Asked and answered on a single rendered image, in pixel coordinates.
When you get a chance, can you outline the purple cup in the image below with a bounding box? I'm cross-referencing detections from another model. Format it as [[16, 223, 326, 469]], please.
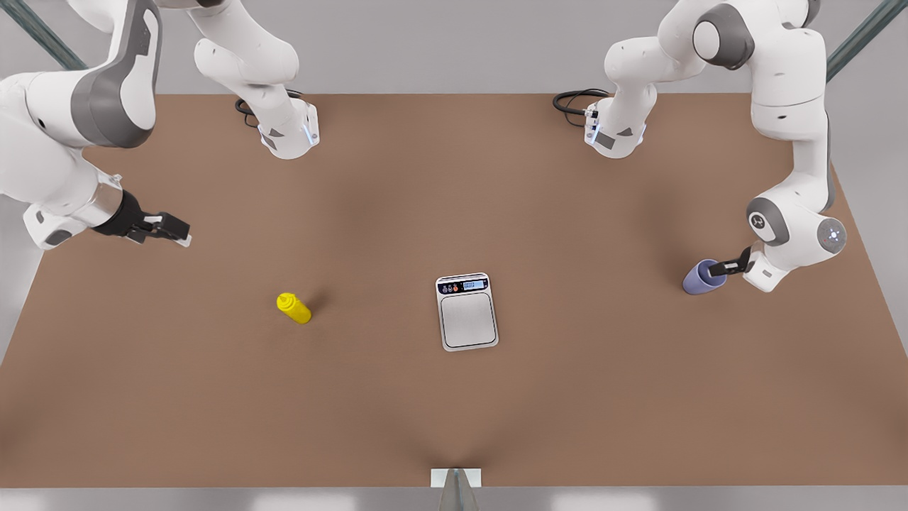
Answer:
[[682, 259, 729, 296]]

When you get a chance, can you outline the yellow sauce bottle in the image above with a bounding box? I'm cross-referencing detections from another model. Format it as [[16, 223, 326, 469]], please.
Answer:
[[276, 292, 313, 326]]

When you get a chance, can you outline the silver kitchen scale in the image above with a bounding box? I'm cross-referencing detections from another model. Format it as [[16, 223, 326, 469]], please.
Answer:
[[435, 272, 500, 353]]

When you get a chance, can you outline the black cable loop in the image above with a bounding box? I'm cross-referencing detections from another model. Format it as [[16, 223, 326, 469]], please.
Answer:
[[234, 88, 306, 130], [552, 88, 612, 129]]

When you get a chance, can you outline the silver frame post with foot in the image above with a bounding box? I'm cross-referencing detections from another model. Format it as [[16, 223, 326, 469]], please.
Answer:
[[430, 468, 482, 511]]

